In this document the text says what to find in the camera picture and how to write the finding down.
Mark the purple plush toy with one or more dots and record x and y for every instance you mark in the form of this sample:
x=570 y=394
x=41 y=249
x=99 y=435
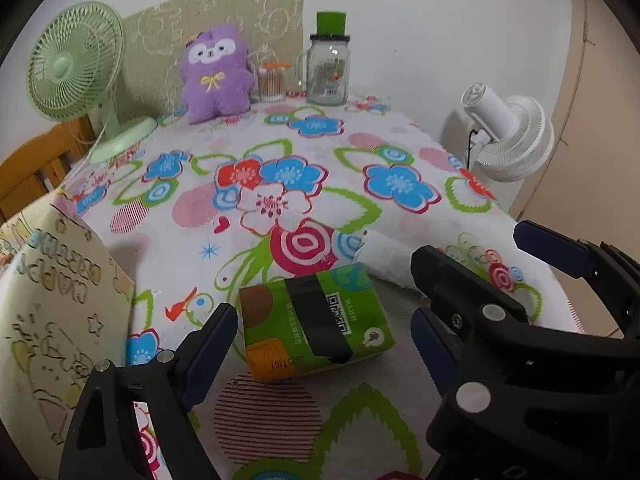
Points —
x=215 y=90

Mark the cotton swab container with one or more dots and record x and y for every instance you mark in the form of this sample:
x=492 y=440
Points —
x=274 y=85

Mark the glass jar with green lid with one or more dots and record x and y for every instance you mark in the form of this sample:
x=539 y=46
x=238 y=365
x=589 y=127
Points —
x=327 y=80

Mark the white tissue pack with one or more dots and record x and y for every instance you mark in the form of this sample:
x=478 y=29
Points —
x=390 y=260

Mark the cardboard sheet with drawings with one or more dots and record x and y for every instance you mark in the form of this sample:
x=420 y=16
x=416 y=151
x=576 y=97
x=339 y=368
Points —
x=160 y=25

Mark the green tissue pack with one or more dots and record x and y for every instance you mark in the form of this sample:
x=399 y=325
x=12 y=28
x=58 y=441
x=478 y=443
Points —
x=270 y=320

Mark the wooden bed headboard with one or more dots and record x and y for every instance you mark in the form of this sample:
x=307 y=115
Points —
x=25 y=175

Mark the white desk fan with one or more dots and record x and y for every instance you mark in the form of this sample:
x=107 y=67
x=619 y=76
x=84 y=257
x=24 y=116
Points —
x=515 y=135

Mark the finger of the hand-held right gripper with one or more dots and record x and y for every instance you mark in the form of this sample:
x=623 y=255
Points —
x=550 y=245

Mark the green desk fan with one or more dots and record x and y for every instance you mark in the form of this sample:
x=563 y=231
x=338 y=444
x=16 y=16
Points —
x=70 y=60

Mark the cartoon paper covered box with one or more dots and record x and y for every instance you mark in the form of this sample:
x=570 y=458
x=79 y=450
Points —
x=50 y=310

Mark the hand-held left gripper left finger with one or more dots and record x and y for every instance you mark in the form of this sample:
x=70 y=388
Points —
x=207 y=360

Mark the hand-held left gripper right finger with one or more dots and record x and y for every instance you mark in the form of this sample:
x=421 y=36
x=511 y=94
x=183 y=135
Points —
x=432 y=350

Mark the floral tablecloth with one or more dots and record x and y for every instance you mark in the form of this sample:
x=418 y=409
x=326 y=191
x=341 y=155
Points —
x=350 y=175

